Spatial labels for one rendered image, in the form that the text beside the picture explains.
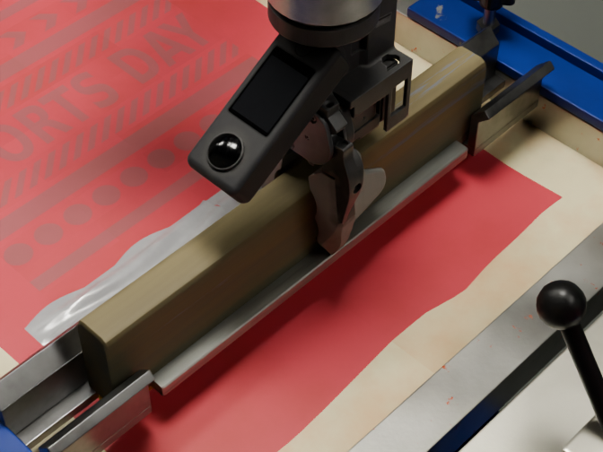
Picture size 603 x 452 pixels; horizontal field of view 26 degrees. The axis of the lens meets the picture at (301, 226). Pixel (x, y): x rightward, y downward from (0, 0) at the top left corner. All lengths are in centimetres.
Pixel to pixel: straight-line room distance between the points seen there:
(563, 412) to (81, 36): 59
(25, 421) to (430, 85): 38
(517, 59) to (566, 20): 167
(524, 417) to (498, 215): 26
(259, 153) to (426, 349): 22
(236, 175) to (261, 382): 18
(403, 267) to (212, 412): 19
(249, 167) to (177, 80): 35
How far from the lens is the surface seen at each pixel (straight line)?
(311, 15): 79
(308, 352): 95
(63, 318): 98
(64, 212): 105
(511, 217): 105
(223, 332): 91
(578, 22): 278
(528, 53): 112
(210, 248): 87
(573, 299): 72
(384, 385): 93
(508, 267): 101
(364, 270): 100
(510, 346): 92
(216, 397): 93
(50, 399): 89
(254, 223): 89
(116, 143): 110
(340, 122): 85
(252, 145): 82
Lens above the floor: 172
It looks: 48 degrees down
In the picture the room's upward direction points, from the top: straight up
